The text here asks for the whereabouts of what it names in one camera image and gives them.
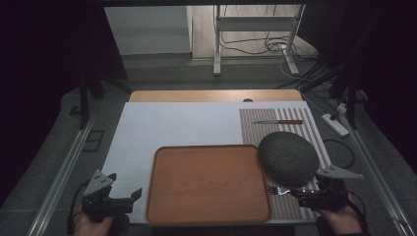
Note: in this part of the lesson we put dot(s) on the black tripod stand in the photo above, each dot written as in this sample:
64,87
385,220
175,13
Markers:
84,98
351,98

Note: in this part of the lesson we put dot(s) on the person's right hand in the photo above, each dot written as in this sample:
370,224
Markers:
342,221

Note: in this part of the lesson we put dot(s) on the wooden table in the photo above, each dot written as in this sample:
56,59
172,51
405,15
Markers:
196,95

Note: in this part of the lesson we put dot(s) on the person's left hand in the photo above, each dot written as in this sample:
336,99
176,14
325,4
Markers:
90,226

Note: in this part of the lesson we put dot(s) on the striped placemat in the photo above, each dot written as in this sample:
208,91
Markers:
259,129

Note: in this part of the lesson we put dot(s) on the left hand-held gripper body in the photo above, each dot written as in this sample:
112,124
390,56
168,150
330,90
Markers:
98,193

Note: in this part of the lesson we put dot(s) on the black floor socket frame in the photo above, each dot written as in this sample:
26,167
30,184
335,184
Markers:
93,141

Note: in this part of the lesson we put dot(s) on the aluminium rail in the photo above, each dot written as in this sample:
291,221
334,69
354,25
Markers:
62,177
377,173

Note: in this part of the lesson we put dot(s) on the silver fork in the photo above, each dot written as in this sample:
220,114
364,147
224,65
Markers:
278,190

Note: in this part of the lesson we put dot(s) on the white power strip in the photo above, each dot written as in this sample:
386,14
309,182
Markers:
335,124

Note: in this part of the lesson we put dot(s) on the wooden tray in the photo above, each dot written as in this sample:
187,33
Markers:
208,185

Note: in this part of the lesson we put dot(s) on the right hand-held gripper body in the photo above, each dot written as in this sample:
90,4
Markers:
331,193

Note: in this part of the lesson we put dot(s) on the white table cover sheet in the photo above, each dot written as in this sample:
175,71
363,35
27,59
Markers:
170,128

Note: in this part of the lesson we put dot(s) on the white metal stand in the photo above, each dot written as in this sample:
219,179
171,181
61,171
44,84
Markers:
255,23

